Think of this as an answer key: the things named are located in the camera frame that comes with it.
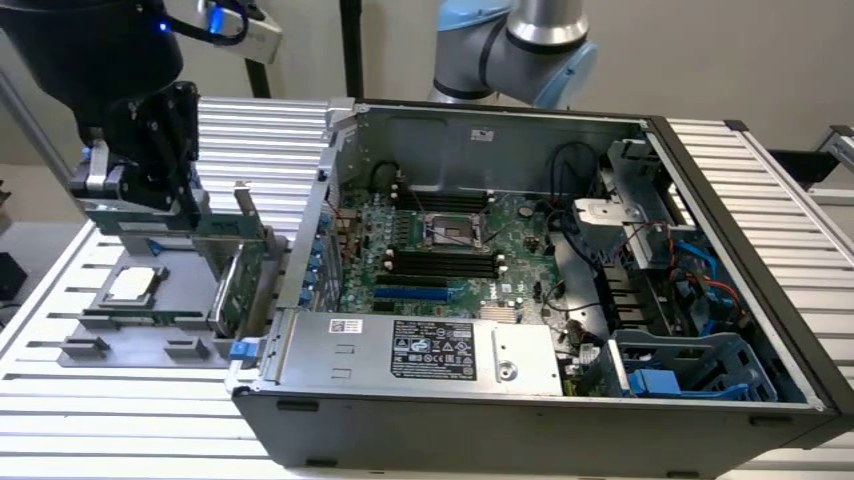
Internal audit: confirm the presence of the silver metal drive bracket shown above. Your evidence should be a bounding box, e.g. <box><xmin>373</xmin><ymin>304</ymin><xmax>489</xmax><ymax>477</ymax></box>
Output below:
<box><xmin>570</xmin><ymin>138</ymin><xmax>696</xmax><ymax>272</ymax></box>

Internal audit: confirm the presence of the black box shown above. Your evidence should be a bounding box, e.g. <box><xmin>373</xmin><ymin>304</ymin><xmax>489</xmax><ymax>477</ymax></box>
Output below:
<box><xmin>0</xmin><ymin>251</ymin><xmax>29</xmax><ymax>302</ymax></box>

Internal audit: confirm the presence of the red wire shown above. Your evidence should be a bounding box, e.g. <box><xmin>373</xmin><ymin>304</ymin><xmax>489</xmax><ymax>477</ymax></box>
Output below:
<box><xmin>704</xmin><ymin>278</ymin><xmax>743</xmax><ymax>322</ymax></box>

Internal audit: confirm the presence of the open black PC case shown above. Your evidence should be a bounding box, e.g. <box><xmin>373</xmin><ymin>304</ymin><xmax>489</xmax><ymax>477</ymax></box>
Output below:
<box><xmin>222</xmin><ymin>97</ymin><xmax>854</xmax><ymax>472</ymax></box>

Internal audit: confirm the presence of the blue disk bay latch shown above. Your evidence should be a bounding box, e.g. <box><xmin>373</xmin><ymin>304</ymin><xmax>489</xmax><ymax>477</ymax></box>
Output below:
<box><xmin>628</xmin><ymin>368</ymin><xmax>683</xmax><ymax>399</ymax></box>

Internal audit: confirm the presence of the black camera cable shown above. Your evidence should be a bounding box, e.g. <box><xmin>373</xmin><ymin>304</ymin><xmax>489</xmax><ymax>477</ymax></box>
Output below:
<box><xmin>161</xmin><ymin>0</ymin><xmax>269</xmax><ymax>47</ymax></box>

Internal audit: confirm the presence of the black expansion slot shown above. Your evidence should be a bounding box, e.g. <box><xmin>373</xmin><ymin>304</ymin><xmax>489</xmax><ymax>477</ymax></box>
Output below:
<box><xmin>374</xmin><ymin>273</ymin><xmax>449</xmax><ymax>288</ymax></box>

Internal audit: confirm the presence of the grey disk bay cage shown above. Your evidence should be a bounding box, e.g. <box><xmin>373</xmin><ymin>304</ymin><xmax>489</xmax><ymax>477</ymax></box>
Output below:
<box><xmin>603</xmin><ymin>328</ymin><xmax>781</xmax><ymax>403</ymax></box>

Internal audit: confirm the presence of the aluminium frame bar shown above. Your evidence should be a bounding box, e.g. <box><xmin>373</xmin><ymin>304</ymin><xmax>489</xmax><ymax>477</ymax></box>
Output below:
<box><xmin>0</xmin><ymin>68</ymin><xmax>89</xmax><ymax>214</ymax></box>

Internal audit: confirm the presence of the silver CPU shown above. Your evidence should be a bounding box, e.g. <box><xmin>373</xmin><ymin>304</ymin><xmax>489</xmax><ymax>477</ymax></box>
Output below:
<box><xmin>107</xmin><ymin>266</ymin><xmax>162</xmax><ymax>302</ymax></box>

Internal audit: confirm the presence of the blue wire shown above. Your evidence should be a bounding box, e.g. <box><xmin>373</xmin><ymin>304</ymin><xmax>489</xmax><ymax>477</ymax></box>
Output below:
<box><xmin>671</xmin><ymin>238</ymin><xmax>743</xmax><ymax>332</ymax></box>

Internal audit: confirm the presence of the blue expansion slot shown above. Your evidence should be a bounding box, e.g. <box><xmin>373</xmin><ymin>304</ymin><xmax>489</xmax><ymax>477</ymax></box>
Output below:
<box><xmin>370</xmin><ymin>285</ymin><xmax>450</xmax><ymax>301</ymax></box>

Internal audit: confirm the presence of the silver power supply unit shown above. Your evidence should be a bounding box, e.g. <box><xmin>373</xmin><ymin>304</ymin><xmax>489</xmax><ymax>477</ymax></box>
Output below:
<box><xmin>274</xmin><ymin>311</ymin><xmax>562</xmax><ymax>397</ymax></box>

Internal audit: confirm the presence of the green motherboard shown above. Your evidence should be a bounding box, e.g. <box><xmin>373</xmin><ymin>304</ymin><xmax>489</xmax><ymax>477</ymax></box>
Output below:
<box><xmin>329</xmin><ymin>188</ymin><xmax>576</xmax><ymax>327</ymax></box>

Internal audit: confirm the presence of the CPU socket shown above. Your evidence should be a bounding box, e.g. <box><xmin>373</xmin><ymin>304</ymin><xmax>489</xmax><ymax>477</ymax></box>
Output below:
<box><xmin>416</xmin><ymin>212</ymin><xmax>492</xmax><ymax>250</ymax></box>

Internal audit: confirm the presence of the neighbouring aluminium table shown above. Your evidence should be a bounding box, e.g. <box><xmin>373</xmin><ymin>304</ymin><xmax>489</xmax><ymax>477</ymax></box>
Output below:
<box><xmin>765</xmin><ymin>123</ymin><xmax>854</xmax><ymax>202</ymax></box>

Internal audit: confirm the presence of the short black cable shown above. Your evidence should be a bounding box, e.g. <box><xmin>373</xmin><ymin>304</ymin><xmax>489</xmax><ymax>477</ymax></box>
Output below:
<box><xmin>370</xmin><ymin>159</ymin><xmax>401</xmax><ymax>187</ymax></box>

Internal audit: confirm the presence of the black pole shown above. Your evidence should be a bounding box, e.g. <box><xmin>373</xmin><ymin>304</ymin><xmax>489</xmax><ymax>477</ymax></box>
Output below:
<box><xmin>242</xmin><ymin>58</ymin><xmax>272</xmax><ymax>99</ymax></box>
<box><xmin>337</xmin><ymin>0</ymin><xmax>365</xmax><ymax>99</ymax></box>

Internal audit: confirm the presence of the black RAM slot bank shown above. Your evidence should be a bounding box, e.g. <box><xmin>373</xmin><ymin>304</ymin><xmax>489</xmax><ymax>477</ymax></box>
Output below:
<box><xmin>392</xmin><ymin>185</ymin><xmax>493</xmax><ymax>214</ymax></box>
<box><xmin>381</xmin><ymin>246</ymin><xmax>506</xmax><ymax>282</ymax></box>

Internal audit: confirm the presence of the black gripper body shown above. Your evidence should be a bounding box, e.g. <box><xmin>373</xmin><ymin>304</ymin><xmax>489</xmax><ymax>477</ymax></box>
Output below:
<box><xmin>0</xmin><ymin>0</ymin><xmax>185</xmax><ymax>144</ymax></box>

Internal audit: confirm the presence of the black looped cable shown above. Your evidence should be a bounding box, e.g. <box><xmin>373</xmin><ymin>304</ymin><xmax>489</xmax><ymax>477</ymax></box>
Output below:
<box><xmin>548</xmin><ymin>141</ymin><xmax>603</xmax><ymax>202</ymax></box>

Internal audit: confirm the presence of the silver hard disk blue caddy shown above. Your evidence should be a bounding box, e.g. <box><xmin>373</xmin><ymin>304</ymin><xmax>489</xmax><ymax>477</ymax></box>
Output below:
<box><xmin>82</xmin><ymin>141</ymin><xmax>166</xmax><ymax>257</ymax></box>

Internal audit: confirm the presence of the black power supply label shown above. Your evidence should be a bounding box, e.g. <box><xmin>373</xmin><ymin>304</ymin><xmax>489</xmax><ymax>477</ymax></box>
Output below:
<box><xmin>388</xmin><ymin>319</ymin><xmax>478</xmax><ymax>383</ymax></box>

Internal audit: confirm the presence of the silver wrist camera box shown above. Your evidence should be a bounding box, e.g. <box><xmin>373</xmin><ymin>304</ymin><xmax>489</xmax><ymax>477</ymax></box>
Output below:
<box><xmin>196</xmin><ymin>0</ymin><xmax>285</xmax><ymax>66</ymax></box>

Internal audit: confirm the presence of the green graphics card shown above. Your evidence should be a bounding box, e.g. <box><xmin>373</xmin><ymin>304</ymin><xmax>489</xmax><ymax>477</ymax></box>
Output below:
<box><xmin>210</xmin><ymin>181</ymin><xmax>293</xmax><ymax>337</ymax></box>

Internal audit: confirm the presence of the grey parts rack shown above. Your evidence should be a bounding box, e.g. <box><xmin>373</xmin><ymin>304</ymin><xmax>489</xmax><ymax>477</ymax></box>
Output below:
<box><xmin>57</xmin><ymin>230</ymin><xmax>296</xmax><ymax>371</ymax></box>

